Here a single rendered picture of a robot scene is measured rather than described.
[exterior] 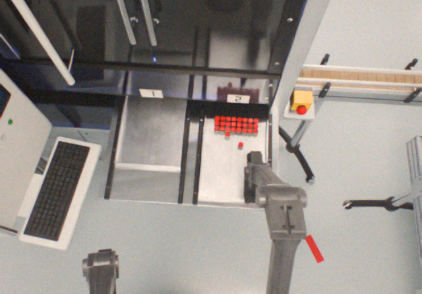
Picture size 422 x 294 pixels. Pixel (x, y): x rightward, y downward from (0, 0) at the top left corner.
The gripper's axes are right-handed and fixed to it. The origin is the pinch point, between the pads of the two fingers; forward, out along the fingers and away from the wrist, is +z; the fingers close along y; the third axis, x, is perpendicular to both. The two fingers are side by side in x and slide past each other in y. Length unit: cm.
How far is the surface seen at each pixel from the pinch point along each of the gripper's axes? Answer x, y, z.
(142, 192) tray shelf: 42.0, 0.4, 2.9
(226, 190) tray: 9.4, 3.4, 2.1
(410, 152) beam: -85, 45, 38
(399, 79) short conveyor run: -60, 54, -10
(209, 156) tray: 17.0, 16.8, 0.3
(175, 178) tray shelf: 29.7, 6.7, 2.0
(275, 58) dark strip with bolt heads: -3, 31, -44
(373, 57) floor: -92, 139, 72
